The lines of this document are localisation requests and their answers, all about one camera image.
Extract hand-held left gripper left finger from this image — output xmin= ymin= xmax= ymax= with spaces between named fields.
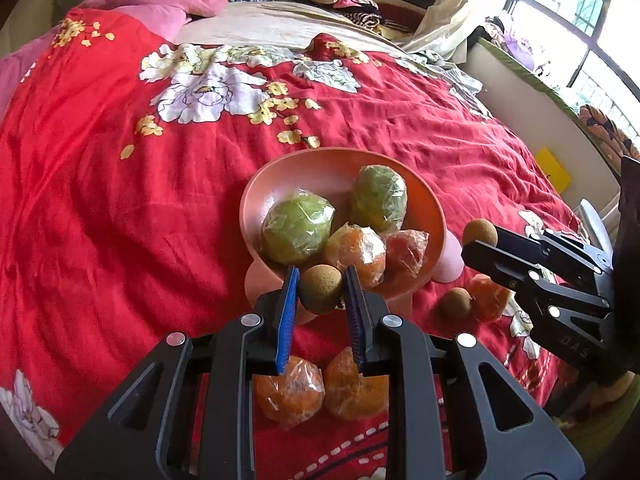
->
xmin=55 ymin=265 xmax=301 ymax=480

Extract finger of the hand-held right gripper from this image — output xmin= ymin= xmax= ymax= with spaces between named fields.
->
xmin=494 ymin=226 xmax=615 ymax=275
xmin=461 ymin=241 xmax=617 ymax=377

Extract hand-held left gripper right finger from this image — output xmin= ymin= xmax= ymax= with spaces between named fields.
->
xmin=345 ymin=265 xmax=586 ymax=480

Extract brown longan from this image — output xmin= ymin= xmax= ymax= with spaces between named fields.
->
xmin=298 ymin=264 xmax=345 ymax=314
xmin=438 ymin=287 xmax=473 ymax=319
xmin=462 ymin=218 xmax=499 ymax=248

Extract medium orange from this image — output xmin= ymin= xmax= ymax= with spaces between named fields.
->
xmin=467 ymin=274 xmax=512 ymax=323

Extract large orange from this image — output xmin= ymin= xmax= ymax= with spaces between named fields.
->
xmin=322 ymin=223 xmax=387 ymax=289
xmin=254 ymin=356 xmax=326 ymax=423
xmin=324 ymin=346 xmax=390 ymax=421

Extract small reddish orange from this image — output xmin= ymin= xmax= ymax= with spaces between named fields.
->
xmin=380 ymin=229 xmax=430 ymax=283

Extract green orange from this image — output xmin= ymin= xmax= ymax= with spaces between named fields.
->
xmin=259 ymin=188 xmax=337 ymax=267
xmin=349 ymin=164 xmax=408 ymax=234

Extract pink plastic bowl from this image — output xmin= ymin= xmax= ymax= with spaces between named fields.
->
xmin=239 ymin=146 xmax=462 ymax=317

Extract grey plastic chair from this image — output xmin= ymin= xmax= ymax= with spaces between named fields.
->
xmin=577 ymin=199 xmax=616 ymax=256

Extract yellow card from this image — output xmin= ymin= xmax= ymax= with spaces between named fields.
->
xmin=535 ymin=146 xmax=572 ymax=193

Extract brown patterned pillow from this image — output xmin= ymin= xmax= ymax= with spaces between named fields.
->
xmin=577 ymin=104 xmax=640 ymax=161

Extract green ledge cover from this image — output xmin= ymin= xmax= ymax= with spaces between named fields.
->
xmin=472 ymin=37 xmax=601 ymax=131

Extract grey striped cloth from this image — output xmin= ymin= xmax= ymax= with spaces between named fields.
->
xmin=400 ymin=45 xmax=493 ymax=118

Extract purple clothes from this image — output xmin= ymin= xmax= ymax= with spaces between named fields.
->
xmin=482 ymin=15 xmax=548 ymax=73

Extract red floral blanket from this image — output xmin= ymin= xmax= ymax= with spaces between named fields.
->
xmin=0 ymin=7 xmax=596 ymax=480

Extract window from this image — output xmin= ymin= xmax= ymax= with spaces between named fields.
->
xmin=500 ymin=0 xmax=640 ymax=131

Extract cream curtain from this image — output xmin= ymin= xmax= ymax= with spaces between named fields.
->
xmin=402 ymin=0 xmax=488 ymax=53

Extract beige bed sheet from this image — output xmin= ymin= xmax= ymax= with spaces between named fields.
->
xmin=172 ymin=1 xmax=416 ymax=58

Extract pink blanket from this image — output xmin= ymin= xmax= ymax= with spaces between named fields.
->
xmin=0 ymin=2 xmax=193 ymax=121

